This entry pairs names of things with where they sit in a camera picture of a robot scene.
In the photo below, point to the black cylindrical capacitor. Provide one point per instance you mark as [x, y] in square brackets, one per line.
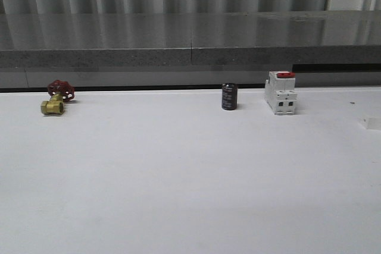
[229, 96]

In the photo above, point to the brass valve red handwheel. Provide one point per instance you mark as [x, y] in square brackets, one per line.
[60, 92]

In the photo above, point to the grey stone counter ledge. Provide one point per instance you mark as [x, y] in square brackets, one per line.
[258, 40]

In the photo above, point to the white circuit breaker red switch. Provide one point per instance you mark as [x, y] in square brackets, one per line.
[280, 92]

